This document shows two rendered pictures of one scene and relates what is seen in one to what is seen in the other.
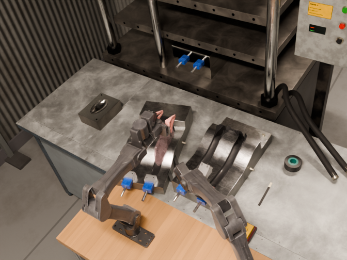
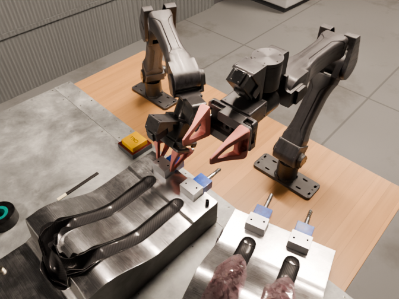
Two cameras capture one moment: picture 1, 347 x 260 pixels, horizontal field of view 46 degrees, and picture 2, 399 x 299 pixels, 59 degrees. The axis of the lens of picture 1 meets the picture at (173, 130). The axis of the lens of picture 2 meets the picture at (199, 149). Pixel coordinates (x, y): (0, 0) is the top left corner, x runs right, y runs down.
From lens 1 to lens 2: 183 cm
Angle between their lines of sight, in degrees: 89
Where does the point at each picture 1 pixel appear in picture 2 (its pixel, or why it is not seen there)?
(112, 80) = not seen: outside the picture
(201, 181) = (174, 48)
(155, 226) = (252, 177)
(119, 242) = (305, 168)
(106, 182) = (322, 38)
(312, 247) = (71, 121)
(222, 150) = (104, 230)
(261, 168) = not seen: hidden behind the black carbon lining
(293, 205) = (53, 164)
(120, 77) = not seen: outside the picture
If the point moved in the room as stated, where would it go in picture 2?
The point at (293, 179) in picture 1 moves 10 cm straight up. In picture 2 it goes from (23, 198) to (9, 175)
